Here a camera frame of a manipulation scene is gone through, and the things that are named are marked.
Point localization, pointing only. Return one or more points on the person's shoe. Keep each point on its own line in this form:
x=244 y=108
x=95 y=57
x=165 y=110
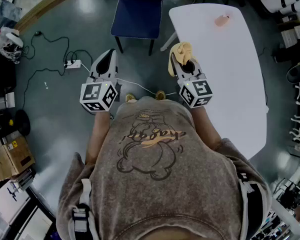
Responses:
x=160 y=95
x=130 y=98

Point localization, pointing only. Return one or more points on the small white scrap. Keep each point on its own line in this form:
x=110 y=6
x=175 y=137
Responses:
x=45 y=84

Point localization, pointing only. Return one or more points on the small pink object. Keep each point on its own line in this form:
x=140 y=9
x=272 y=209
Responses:
x=221 y=21

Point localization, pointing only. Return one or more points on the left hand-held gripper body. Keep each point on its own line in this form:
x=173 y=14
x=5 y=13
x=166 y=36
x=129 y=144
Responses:
x=95 y=94

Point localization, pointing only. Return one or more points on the person's brown printed t-shirt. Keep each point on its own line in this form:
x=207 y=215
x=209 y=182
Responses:
x=152 y=189

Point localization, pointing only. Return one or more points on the white workbench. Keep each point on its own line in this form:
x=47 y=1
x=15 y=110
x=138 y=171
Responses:
x=5 y=209

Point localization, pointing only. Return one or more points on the person's right forearm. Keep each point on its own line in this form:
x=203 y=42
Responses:
x=205 y=126

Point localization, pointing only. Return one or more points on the dark blue chair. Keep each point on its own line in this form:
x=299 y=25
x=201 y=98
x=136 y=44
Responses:
x=137 y=16

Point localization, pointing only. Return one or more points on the yellow wiping cloth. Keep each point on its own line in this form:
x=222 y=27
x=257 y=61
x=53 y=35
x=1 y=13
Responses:
x=182 y=49

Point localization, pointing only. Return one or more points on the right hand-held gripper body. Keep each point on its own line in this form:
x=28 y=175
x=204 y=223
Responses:
x=197 y=91

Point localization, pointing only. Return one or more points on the white plastic bag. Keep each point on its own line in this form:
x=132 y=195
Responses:
x=0 y=37

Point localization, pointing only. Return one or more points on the white shelf unit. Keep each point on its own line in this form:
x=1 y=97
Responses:
x=292 y=34

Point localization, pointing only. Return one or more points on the grey plastic bag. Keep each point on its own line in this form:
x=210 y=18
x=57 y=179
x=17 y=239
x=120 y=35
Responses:
x=5 y=14

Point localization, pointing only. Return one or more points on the black yellow equipment case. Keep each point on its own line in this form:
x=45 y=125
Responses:
x=0 y=129

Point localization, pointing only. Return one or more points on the black hard case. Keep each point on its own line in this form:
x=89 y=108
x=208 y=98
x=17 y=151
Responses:
x=0 y=74

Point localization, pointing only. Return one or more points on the person's left shoe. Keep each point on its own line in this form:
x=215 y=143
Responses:
x=130 y=98

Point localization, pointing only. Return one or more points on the person's left forearm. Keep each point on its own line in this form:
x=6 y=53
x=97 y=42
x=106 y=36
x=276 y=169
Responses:
x=98 y=134

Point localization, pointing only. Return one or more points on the white black helmet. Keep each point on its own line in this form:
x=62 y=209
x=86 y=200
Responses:
x=12 y=46

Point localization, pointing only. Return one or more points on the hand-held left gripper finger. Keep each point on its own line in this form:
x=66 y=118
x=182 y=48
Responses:
x=94 y=70
x=115 y=67

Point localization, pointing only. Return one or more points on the white carton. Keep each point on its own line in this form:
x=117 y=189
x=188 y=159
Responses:
x=8 y=100

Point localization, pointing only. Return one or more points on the cluttered equipment bench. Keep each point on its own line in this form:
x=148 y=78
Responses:
x=290 y=196

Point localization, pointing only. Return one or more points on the low wooden platform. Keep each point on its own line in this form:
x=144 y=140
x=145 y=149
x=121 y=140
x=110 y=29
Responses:
x=40 y=6

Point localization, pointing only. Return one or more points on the white power strip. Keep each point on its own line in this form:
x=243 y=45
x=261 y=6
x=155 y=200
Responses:
x=73 y=64

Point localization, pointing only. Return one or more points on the cardboard box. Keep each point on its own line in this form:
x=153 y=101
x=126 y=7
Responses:
x=15 y=156

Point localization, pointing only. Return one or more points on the person's right shoe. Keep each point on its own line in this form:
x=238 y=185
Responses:
x=160 y=95

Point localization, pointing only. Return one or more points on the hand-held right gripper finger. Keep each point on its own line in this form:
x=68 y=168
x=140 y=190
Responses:
x=175 y=68
x=198 y=70

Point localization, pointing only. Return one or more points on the large white table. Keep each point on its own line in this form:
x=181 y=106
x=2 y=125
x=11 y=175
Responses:
x=227 y=89

